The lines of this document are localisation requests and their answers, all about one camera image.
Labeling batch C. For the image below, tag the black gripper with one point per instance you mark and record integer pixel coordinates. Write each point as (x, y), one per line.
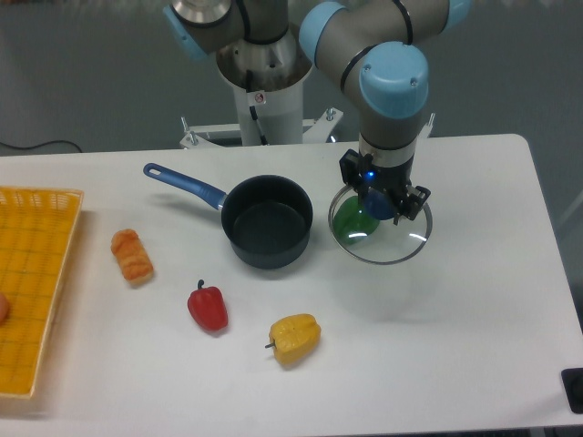
(386, 171)

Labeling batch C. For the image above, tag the dark saucepan with blue handle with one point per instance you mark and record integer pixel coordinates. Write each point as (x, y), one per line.
(267, 218)

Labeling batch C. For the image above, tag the yellow toy bell pepper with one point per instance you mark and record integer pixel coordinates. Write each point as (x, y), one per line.
(293, 338)

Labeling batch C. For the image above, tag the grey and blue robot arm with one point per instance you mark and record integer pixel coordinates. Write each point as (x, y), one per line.
(370, 53)

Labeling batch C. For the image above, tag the black device at table edge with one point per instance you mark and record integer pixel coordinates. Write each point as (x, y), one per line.
(573, 384)

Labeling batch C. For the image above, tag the yellow woven basket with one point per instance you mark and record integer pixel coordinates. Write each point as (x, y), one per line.
(38, 226)

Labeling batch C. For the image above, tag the glass lid with blue knob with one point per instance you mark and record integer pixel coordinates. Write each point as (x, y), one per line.
(389, 244)

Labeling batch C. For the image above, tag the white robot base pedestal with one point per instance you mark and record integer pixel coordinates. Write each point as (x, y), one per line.
(267, 85)

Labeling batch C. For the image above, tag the red toy bell pepper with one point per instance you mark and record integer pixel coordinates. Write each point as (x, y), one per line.
(207, 307)

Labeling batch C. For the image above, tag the green toy bell pepper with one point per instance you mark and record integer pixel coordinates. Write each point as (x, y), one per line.
(351, 223)

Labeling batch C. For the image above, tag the orange toy bread roll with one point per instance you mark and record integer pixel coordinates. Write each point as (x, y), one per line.
(132, 257)

